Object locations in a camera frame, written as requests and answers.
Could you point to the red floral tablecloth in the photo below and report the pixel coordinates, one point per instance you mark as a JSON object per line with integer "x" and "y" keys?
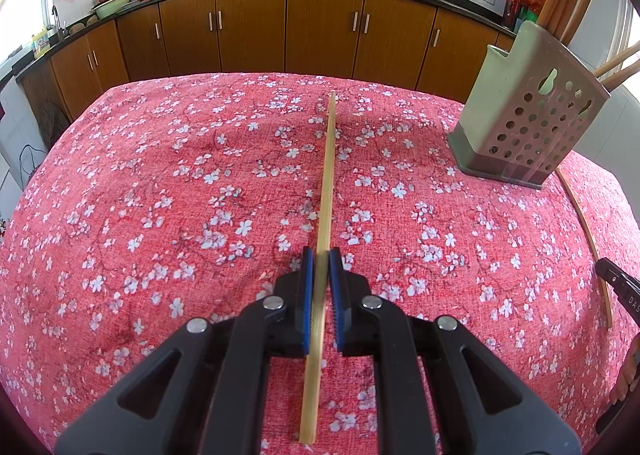
{"x": 150, "y": 235}

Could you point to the kitchen faucet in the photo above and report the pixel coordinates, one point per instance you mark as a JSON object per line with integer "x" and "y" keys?
{"x": 56, "y": 15}

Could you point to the yellow detergent bottle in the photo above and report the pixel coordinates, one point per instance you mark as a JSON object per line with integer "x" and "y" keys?
{"x": 40, "y": 42}

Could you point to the person's right hand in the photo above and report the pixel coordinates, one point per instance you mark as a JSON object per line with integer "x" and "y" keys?
{"x": 630, "y": 375}

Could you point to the red packaged goods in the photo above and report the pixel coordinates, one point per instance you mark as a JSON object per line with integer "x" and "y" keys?
{"x": 520, "y": 0}

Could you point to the white window frame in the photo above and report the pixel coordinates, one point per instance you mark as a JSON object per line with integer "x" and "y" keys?
{"x": 631, "y": 20}

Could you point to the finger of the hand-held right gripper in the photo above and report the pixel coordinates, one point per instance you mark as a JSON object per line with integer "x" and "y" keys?
{"x": 625, "y": 290}

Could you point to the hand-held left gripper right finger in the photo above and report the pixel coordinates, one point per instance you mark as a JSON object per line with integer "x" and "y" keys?
{"x": 336, "y": 305}

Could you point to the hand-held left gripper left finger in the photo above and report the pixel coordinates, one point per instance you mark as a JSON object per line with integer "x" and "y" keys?
{"x": 309, "y": 295}

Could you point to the green basin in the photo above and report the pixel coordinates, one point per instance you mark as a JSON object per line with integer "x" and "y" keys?
{"x": 110, "y": 9}

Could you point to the brown wooden base cabinets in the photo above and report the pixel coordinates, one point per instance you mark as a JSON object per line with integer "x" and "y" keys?
{"x": 250, "y": 30}

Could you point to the grey perforated utensil holder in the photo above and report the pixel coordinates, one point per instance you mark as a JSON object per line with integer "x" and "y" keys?
{"x": 482, "y": 100}

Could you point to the white appliance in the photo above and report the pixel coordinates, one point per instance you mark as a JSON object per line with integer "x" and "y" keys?
{"x": 17, "y": 120}

